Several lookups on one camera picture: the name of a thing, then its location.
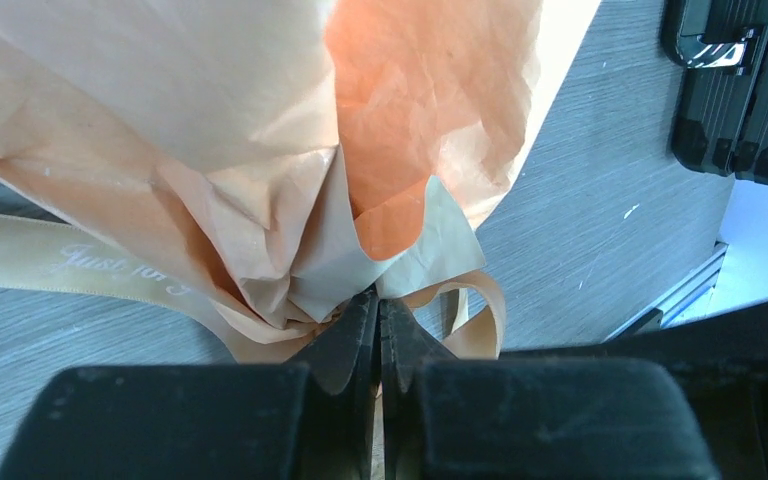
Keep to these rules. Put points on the peach wrapping paper sheet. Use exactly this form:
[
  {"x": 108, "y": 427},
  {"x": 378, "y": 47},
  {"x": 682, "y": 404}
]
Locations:
[{"x": 279, "y": 156}]

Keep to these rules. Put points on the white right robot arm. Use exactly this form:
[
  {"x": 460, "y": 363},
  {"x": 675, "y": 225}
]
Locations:
[{"x": 721, "y": 364}]

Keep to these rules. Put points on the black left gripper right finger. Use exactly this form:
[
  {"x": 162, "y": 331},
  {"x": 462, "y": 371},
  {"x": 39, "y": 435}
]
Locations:
[{"x": 532, "y": 418}]

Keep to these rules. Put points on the tan ribbon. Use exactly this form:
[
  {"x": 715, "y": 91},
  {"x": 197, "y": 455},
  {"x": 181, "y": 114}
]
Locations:
[{"x": 54, "y": 257}]

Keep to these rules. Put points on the dark grey hard case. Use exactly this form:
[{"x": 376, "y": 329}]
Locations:
[{"x": 721, "y": 121}]

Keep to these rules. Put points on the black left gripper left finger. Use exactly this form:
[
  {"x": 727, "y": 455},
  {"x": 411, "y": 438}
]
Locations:
[{"x": 309, "y": 417}]

